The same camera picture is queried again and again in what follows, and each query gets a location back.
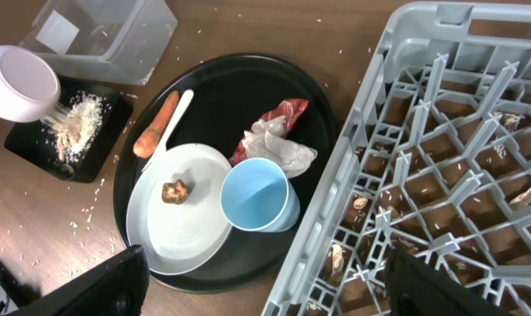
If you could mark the red snack wrapper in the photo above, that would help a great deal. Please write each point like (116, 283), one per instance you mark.
(274, 124)

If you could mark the pink bowl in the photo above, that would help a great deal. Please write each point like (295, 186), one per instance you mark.
(29, 88)

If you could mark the orange carrot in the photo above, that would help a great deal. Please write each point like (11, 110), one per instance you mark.
(146, 144)

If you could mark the light blue plastic cup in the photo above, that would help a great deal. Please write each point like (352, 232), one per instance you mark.
(256, 196)

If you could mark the white plastic fork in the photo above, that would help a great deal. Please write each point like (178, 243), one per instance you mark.
(183, 104)

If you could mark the clear plastic bin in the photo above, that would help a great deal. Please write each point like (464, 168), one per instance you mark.
(114, 41)

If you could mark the round black tray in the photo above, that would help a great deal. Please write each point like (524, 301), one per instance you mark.
(230, 93)

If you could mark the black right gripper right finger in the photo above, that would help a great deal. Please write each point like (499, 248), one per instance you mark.
(415, 288)

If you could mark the white round plate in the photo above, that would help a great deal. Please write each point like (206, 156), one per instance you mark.
(179, 238)

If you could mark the black rectangular tray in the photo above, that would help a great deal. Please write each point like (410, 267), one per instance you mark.
(35, 144)

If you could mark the pile of rice and scraps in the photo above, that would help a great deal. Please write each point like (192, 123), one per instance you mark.
(74, 128)

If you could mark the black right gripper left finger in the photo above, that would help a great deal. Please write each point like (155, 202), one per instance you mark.
(117, 286)

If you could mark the grey dishwasher rack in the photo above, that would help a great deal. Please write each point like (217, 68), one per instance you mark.
(434, 158)

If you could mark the crumpled white tissue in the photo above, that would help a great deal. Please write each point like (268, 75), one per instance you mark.
(293, 158)

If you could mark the brown food scrap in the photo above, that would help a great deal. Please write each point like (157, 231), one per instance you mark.
(175, 193)

